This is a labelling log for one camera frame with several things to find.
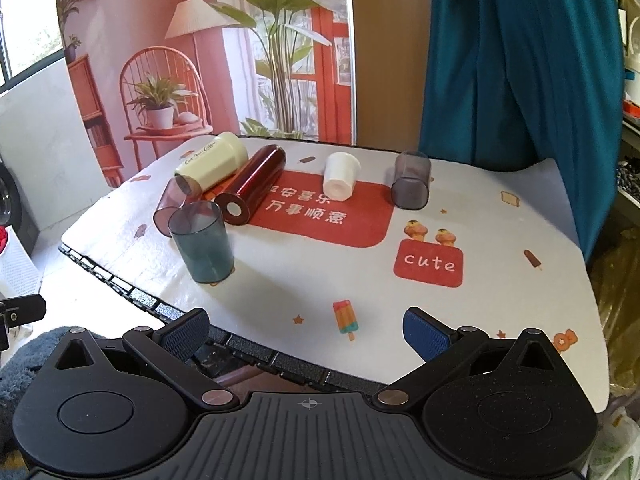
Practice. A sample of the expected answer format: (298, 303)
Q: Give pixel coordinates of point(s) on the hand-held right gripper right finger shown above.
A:
(424, 332)

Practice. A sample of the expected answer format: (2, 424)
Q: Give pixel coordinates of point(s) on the cream cup with script print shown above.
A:
(214, 162)

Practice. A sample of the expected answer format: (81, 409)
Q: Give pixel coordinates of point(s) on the white plastic bag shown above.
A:
(612, 442)

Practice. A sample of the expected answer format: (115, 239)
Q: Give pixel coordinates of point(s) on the cluttered shelf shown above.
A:
(631, 85)

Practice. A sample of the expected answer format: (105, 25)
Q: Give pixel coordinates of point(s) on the white ribbed cup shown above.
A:
(341, 175)

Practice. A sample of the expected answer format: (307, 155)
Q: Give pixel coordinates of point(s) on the yellow plastic bag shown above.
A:
(617, 320)

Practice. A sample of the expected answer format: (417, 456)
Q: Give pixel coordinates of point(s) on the purple translucent cup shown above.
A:
(171, 206)
(411, 181)

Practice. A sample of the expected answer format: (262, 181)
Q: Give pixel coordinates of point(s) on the teal curtain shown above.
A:
(520, 70)

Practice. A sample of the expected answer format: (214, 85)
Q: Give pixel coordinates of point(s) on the teal translucent cup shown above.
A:
(202, 244)

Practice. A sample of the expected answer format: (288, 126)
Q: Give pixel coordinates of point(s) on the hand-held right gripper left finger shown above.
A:
(186, 334)

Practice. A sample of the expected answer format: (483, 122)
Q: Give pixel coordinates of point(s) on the dark red metallic cup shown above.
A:
(254, 183)

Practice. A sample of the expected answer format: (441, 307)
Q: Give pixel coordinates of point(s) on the white printed tablecloth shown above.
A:
(450, 240)

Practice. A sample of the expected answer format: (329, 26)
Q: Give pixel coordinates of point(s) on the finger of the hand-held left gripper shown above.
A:
(22, 309)

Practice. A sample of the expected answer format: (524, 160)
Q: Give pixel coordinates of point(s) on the blue fluffy cloth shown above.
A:
(22, 365)

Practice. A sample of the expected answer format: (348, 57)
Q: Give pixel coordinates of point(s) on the wall poster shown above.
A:
(200, 60)

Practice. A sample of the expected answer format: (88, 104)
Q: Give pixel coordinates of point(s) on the white cabinet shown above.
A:
(17, 265)

